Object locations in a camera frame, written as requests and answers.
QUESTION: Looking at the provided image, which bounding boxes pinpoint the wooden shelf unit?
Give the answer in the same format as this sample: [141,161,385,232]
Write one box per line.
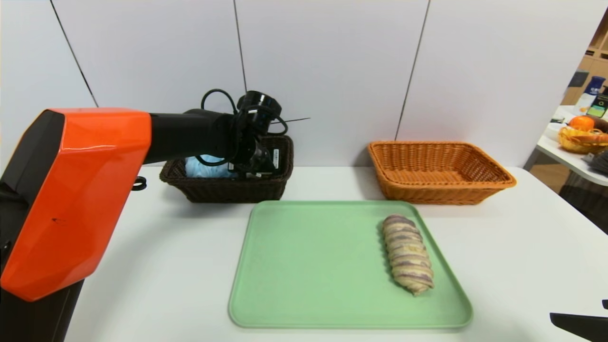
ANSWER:
[560,7,608,107]

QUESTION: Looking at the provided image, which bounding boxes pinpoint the purple striped twisted bread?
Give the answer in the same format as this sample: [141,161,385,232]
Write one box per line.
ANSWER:
[382,215,434,296]

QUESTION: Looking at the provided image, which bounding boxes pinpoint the orange wicker basket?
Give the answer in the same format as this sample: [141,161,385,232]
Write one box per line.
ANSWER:
[367,141,517,206]

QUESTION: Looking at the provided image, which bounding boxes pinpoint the orange fruit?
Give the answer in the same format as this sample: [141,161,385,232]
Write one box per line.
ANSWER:
[568,115,595,131]

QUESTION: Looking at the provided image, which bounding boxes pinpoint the dark brown wicker basket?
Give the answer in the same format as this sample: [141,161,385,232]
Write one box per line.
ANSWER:
[159,135,294,204]

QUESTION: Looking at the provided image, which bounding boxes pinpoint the dark green printed box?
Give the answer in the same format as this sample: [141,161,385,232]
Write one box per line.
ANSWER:
[586,93,608,118]

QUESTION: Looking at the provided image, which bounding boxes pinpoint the white side table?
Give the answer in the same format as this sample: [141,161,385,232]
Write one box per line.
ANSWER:
[535,105,608,187]

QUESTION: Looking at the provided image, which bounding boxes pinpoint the small yellow wicker basket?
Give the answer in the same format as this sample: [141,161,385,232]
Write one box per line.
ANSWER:
[557,126,608,154]

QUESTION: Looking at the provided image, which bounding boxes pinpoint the light green plastic tray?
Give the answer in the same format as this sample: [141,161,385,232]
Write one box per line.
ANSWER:
[228,200,474,329]

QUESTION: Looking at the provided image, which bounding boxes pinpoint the dark grey bundled item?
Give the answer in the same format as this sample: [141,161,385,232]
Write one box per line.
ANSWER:
[585,150,608,177]

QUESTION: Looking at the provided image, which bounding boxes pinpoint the light blue bath loofah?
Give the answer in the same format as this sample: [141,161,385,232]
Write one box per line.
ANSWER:
[184,154,238,179]

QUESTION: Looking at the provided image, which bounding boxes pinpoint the white bottle with blue cap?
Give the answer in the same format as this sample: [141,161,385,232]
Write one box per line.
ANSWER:
[572,76,606,116]

